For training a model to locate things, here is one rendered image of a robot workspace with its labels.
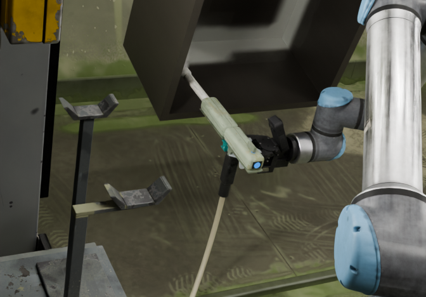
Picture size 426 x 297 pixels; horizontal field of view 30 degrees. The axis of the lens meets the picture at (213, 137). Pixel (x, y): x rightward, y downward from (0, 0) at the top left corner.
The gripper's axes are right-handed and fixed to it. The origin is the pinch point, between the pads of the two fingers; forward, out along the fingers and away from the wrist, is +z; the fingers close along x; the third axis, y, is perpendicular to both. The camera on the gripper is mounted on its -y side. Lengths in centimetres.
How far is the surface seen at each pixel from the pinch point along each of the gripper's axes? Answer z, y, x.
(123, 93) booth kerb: -13, 48, 98
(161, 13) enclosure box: 10.6, -22.0, 35.9
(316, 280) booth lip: -37, 46, -13
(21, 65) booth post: 68, -43, -23
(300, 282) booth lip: -32, 47, -12
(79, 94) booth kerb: 5, 48, 99
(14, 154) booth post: 68, -24, -24
